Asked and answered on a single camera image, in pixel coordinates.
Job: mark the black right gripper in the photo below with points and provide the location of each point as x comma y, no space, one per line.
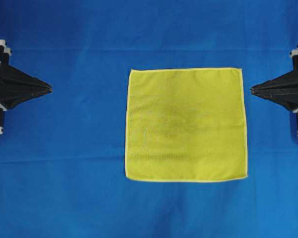
288,98

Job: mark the blue table cloth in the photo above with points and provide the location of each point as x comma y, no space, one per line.
62,155

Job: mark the yellow-green microfibre towel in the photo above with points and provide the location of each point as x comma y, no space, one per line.
186,125

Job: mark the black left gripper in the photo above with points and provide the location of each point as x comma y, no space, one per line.
12,96

